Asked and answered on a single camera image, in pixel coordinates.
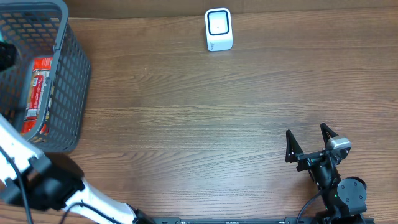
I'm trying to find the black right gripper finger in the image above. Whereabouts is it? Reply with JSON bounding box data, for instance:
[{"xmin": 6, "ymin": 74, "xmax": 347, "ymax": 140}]
[
  {"xmin": 320, "ymin": 123, "xmax": 338, "ymax": 146},
  {"xmin": 285, "ymin": 129, "xmax": 303, "ymax": 163}
]

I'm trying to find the long orange noodle packet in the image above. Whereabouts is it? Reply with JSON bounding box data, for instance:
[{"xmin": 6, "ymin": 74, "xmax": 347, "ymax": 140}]
[{"xmin": 21, "ymin": 57, "xmax": 53, "ymax": 134}]

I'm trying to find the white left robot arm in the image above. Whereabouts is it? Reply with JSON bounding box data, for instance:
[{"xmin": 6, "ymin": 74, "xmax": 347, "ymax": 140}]
[{"xmin": 1, "ymin": 117, "xmax": 154, "ymax": 223}]

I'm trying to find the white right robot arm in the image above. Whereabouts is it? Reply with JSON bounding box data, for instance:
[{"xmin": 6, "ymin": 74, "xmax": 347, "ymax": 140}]
[{"xmin": 285, "ymin": 123, "xmax": 374, "ymax": 223}]

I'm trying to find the white barcode scanner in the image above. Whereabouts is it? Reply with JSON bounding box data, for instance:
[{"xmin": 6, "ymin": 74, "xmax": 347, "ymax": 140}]
[{"xmin": 205, "ymin": 7, "xmax": 233, "ymax": 52}]

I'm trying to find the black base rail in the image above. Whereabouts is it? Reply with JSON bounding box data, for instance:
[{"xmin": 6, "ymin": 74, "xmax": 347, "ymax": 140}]
[{"xmin": 152, "ymin": 217, "xmax": 321, "ymax": 224}]

